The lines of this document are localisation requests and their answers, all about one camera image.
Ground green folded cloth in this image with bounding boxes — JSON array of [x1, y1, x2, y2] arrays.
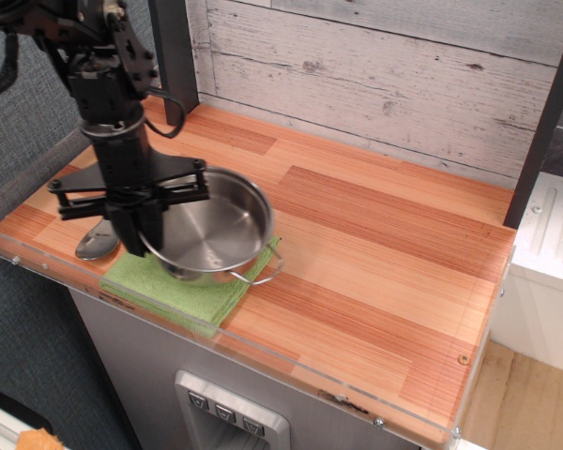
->
[[99, 233, 282, 338]]

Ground orange object at corner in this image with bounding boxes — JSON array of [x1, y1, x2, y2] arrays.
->
[[15, 428, 65, 450]]

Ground clear acrylic guard rail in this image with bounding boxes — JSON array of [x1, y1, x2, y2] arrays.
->
[[0, 74, 517, 450]]

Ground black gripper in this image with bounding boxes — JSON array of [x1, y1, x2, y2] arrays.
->
[[48, 130, 208, 257]]

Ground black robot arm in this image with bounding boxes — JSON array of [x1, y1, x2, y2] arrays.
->
[[0, 1, 209, 256]]

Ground white toy sink unit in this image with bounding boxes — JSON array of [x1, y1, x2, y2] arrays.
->
[[490, 172, 563, 370]]

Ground black braided cable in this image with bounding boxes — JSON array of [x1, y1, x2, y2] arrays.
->
[[0, 32, 20, 103]]

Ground silver metal pot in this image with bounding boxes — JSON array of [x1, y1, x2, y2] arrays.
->
[[140, 166, 284, 287]]

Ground blue handled metal spoon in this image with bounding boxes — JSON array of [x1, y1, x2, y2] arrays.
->
[[75, 218, 119, 261]]

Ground silver dispenser button panel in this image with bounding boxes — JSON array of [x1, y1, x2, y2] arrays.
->
[[175, 370, 291, 449]]

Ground dark grey right post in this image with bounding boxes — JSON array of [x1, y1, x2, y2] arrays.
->
[[503, 53, 563, 230]]

